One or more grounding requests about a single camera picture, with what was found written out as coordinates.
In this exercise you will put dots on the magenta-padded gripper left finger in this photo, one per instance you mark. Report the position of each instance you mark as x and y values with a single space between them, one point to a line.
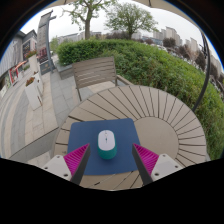
60 165

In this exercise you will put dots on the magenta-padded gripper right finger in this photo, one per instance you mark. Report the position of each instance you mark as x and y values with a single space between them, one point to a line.
163 165

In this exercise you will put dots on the white and teal computer mouse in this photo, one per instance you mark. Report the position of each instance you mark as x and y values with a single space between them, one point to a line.
106 141

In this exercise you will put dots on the blue mouse pad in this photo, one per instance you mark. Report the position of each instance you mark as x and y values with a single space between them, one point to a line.
83 136

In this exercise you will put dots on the white planter box with flowers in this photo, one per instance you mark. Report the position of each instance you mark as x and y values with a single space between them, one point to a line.
33 63
33 96

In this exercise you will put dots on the wooden slatted chair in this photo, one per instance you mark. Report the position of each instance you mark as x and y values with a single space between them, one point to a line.
95 71

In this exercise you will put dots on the dark curved umbrella pole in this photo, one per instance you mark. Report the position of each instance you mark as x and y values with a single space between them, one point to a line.
206 73

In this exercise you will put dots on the green hedge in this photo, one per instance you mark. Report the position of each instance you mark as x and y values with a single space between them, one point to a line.
150 63

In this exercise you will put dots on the grey storefront building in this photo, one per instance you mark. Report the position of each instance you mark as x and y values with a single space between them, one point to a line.
13 53

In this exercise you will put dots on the tall grey sign pillar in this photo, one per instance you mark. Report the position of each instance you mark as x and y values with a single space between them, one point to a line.
43 36

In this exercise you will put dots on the distant apartment buildings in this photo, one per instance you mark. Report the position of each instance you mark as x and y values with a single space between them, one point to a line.
171 33

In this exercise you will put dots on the sparse tree with thick trunk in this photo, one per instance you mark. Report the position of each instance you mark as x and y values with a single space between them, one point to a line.
87 30

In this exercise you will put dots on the leafy round tree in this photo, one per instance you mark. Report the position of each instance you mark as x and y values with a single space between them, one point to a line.
130 18

